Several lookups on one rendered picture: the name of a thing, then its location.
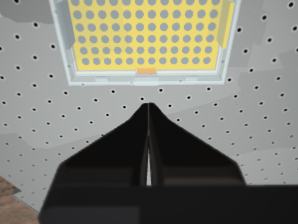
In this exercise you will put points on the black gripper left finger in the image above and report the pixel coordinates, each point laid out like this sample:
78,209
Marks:
119,156

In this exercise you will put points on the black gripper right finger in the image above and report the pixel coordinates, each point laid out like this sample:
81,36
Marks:
177,157

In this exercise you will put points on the grey perforated base plate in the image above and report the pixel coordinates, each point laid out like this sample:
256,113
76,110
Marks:
252,118

